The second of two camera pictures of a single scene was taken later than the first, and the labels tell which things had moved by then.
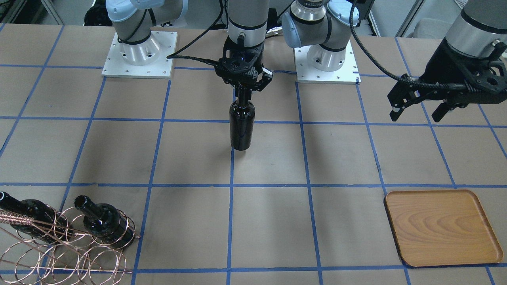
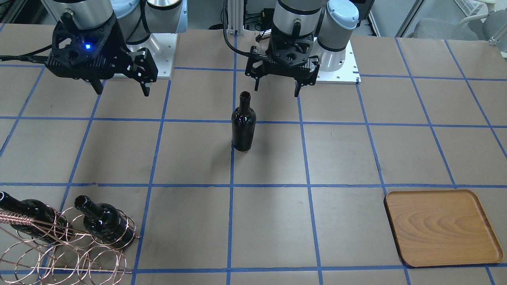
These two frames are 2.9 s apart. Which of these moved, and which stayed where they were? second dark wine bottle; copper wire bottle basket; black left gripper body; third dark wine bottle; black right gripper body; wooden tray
Moved: black right gripper body; black left gripper body
Stayed: second dark wine bottle; copper wire bottle basket; wooden tray; third dark wine bottle
